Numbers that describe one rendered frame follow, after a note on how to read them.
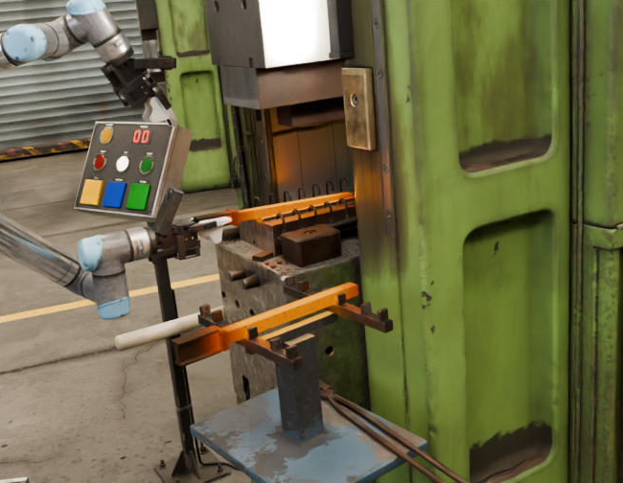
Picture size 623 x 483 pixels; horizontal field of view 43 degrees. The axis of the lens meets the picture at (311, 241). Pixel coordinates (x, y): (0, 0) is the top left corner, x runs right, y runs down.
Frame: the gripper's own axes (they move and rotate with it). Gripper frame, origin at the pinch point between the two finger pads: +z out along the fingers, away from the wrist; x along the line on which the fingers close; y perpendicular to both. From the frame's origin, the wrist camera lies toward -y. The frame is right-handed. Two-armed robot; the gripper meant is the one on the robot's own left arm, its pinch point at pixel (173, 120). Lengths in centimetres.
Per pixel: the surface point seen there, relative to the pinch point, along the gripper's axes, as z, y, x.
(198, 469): 113, 50, -42
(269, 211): 28.5, -3.3, 15.8
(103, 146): 8, 9, -51
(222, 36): -10.4, -20.3, 5.9
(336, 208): 37.8, -17.2, 20.3
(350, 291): 32, 6, 61
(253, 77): -2.4, -16.1, 20.3
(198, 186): 186, -100, -438
